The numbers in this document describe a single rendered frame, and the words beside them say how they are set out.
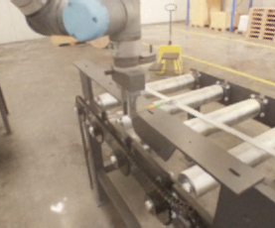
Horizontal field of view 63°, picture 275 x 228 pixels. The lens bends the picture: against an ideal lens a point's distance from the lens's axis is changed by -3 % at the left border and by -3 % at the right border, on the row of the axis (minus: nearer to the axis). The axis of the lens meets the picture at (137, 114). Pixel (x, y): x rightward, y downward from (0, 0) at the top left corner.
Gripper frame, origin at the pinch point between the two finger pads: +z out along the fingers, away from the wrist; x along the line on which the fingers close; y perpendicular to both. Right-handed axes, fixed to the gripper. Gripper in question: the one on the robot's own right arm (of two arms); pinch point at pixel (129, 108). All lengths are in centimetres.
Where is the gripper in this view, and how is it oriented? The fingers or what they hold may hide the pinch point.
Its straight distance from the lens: 73.9
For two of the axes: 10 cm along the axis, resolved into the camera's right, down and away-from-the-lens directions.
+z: 0.4, 8.8, 4.7
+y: -8.7, 2.6, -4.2
